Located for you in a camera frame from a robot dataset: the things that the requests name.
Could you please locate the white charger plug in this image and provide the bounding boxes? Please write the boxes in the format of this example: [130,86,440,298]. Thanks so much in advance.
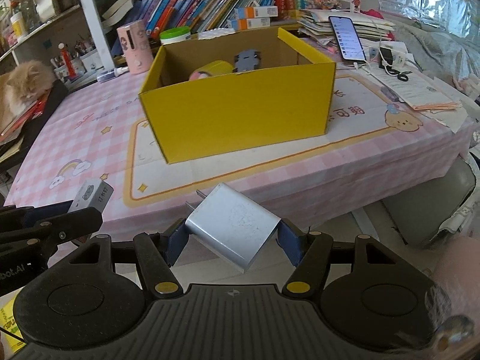
[185,183,281,273]

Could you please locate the pink cylindrical humidifier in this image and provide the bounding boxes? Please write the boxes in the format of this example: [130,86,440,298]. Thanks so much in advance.
[117,19,154,74]

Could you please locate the pink pig plush toy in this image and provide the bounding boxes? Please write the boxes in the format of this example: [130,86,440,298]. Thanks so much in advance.
[189,71,211,81]

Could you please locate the yellow plastic bag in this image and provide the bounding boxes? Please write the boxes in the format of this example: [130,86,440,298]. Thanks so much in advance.
[1,293,25,356]

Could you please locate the stack of papers and magazines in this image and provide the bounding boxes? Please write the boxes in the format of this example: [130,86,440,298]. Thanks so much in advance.
[298,9,395,41]

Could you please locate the white pen holder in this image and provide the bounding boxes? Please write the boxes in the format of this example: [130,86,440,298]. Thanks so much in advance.
[80,49,103,72]

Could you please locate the orange fluffy cat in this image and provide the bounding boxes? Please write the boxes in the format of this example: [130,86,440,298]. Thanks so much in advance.
[0,60,56,131]

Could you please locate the grey blue toy robot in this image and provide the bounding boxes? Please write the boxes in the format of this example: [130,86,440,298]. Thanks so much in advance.
[233,49,261,72]

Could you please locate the white orange medicine box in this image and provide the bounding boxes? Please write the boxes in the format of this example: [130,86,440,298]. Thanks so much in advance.
[234,6,278,20]

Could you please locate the white jar green lid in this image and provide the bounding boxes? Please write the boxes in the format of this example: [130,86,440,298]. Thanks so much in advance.
[160,26,191,46]

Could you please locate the yellow cardboard box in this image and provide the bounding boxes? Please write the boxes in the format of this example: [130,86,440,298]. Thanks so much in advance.
[139,28,336,164]

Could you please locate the black electronic keyboard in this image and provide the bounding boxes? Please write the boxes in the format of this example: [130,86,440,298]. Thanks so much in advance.
[1,80,68,173]

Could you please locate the white bottle yellow label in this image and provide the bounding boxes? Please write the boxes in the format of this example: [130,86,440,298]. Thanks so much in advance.
[10,11,28,41]

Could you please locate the pink checkered tablecloth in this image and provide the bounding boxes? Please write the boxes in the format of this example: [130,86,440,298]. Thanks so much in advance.
[6,66,475,239]

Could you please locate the smartphone with lit screen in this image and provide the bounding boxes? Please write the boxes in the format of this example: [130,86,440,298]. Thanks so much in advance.
[329,16,366,63]

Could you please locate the yellow tape roll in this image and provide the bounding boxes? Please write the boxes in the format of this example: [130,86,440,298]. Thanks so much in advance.
[193,60,233,77]

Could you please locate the white quilted pouch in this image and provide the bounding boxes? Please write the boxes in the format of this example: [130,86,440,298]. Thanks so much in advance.
[198,28,230,40]

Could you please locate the row of leaning books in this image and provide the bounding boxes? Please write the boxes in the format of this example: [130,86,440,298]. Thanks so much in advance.
[103,0,277,40]

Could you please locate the small spray bottle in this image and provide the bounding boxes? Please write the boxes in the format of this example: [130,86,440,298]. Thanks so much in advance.
[97,67,129,83]

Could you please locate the red bottle figurine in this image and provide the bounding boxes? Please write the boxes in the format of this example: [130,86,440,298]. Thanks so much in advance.
[58,42,77,80]

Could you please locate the red papers under cat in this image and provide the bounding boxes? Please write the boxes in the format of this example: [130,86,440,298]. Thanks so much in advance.
[0,89,51,145]

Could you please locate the small white red box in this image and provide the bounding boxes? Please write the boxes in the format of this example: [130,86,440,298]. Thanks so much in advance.
[68,179,114,213]

